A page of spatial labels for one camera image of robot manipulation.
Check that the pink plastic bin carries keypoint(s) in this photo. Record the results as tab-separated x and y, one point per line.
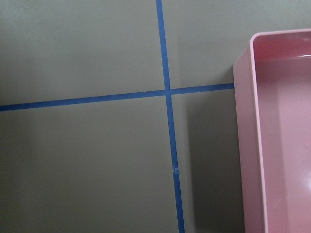
272	82

